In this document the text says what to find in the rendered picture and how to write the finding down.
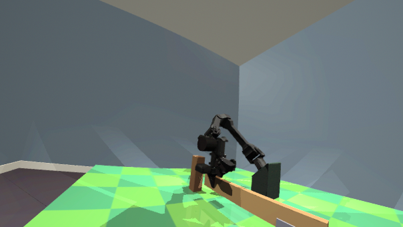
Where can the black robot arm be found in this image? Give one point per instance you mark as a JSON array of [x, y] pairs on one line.
[[210, 142]]

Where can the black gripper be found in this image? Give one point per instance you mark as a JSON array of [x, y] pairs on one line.
[[211, 170]]

